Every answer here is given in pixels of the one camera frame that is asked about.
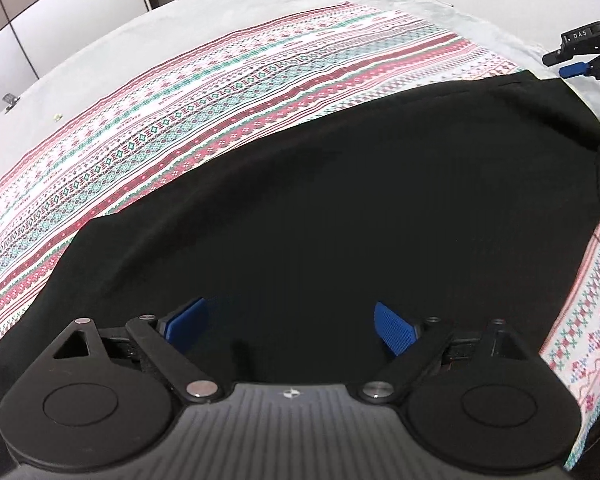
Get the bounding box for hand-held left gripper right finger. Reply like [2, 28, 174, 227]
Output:
[357, 301, 542, 404]

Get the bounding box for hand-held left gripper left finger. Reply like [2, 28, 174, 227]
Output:
[39, 296, 227, 405]

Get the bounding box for black pants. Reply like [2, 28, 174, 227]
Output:
[0, 68, 600, 480]

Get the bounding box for patterned striped blanket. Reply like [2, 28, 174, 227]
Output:
[0, 0, 600, 472]

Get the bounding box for white and grey wardrobe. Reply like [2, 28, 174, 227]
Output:
[0, 0, 157, 133]

